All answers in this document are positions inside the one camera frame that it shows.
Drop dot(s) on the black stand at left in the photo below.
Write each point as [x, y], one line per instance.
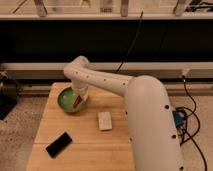
[9, 93]

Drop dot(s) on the blue power adapter box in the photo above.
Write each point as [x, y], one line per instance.
[178, 119]

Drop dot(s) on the red chili pepper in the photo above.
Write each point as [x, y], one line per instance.
[77, 101]

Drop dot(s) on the white rectangular block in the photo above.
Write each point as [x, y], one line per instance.
[104, 121]

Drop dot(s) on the green ceramic bowl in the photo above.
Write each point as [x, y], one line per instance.
[66, 99]

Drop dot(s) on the black smartphone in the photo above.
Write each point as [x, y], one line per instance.
[58, 145]

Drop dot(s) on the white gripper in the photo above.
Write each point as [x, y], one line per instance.
[82, 92]

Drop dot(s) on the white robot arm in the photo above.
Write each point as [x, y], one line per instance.
[152, 129]

